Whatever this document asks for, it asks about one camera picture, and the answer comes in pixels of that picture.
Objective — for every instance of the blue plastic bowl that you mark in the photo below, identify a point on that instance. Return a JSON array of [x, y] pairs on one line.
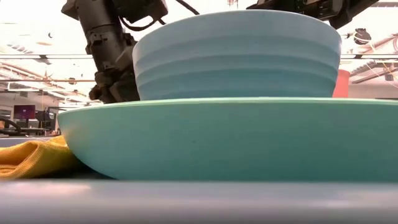
[[236, 56]]

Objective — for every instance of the red plastic cup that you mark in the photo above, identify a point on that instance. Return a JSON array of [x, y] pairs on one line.
[[342, 84]]

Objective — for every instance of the yellow cloth napkin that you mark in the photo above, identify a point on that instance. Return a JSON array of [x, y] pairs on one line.
[[31, 158]]

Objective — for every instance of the teal plastic plate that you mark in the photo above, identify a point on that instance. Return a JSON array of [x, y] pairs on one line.
[[217, 140]]

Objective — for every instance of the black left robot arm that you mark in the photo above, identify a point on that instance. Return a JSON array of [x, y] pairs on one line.
[[93, 15]]

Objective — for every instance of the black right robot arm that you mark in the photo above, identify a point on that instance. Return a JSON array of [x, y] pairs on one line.
[[354, 12]]

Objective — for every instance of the black round ceiling fixture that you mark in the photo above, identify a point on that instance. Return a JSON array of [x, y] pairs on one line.
[[362, 36]]

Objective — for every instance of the purple computer monitor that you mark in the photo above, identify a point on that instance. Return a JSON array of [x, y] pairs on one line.
[[24, 112]]

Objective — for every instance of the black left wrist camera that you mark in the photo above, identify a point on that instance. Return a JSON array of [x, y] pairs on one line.
[[146, 9]]

